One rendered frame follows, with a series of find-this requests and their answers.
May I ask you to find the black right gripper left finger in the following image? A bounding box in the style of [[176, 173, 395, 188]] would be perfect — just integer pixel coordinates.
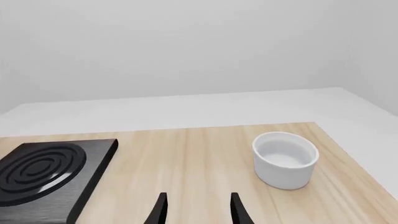
[[142, 192, 168, 224]]

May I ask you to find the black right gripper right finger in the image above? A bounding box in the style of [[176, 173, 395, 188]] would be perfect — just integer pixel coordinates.
[[230, 192, 256, 224]]

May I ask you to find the white round bowl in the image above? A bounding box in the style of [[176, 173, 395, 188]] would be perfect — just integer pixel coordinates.
[[251, 131, 320, 190]]

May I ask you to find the flat black stove plate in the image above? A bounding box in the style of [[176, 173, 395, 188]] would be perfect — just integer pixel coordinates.
[[0, 138, 119, 224]]

